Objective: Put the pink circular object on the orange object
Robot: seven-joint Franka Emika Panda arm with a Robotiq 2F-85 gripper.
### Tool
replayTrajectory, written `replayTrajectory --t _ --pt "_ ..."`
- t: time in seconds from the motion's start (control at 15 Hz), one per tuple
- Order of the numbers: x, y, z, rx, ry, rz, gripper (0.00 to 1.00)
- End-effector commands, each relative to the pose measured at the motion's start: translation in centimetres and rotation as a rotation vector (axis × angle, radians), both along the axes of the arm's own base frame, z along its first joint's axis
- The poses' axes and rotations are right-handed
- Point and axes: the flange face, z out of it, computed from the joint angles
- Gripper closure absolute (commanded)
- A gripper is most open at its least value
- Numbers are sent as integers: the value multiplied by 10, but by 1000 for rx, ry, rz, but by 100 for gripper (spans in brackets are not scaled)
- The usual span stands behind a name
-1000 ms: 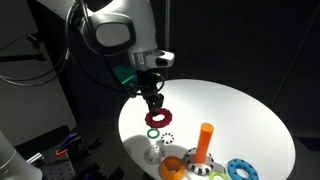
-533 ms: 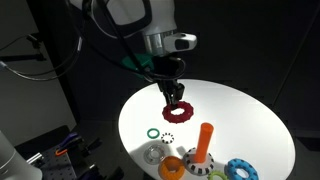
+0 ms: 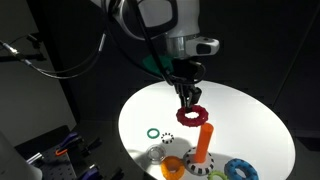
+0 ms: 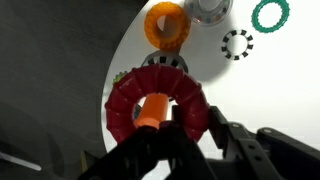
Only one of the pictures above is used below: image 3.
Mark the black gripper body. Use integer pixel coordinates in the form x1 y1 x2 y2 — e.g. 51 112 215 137
171 58 207 87

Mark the pink knobbly toy ring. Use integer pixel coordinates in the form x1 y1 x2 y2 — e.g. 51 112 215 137
175 104 210 129

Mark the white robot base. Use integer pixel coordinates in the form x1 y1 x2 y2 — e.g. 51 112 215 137
0 133 43 180

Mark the orange stacking peg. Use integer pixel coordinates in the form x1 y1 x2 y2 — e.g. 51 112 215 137
194 122 215 164

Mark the black white checkered base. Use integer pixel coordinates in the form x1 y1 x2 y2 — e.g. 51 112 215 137
183 147 216 177

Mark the black clamp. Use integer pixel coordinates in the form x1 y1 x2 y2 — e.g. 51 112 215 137
81 137 103 156

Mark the black perforated breadboard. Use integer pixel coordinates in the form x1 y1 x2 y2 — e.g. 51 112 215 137
14 124 125 180

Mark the silver metal cylinder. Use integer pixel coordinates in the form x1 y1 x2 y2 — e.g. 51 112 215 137
25 152 44 164

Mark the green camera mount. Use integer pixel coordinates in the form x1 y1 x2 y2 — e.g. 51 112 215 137
141 54 175 76

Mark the small black white ring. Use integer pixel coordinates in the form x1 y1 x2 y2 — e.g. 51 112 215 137
160 132 175 145

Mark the black camera cable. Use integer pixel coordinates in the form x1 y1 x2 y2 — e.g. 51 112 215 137
128 0 178 86

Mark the small green ring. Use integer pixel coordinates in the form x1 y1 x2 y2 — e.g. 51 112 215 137
146 128 161 140

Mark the clear plastic ring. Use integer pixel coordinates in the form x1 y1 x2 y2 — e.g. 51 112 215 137
146 144 167 165

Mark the orange knobbly toy ring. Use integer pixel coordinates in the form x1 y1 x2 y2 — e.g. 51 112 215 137
160 155 186 180

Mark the blue dotted toy ring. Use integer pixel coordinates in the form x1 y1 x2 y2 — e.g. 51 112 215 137
223 158 260 180

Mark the lime green toy ring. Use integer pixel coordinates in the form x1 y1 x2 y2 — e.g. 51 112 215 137
207 170 230 180

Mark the purple handled clamp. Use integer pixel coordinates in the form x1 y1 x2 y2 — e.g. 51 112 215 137
81 166 101 180
56 131 81 151

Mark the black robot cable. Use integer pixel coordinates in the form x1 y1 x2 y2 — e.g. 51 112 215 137
0 31 108 80

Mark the black vertical frame post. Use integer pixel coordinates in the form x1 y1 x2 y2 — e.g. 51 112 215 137
26 0 82 124

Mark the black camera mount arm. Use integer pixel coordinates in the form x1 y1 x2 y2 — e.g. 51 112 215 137
0 33 48 63

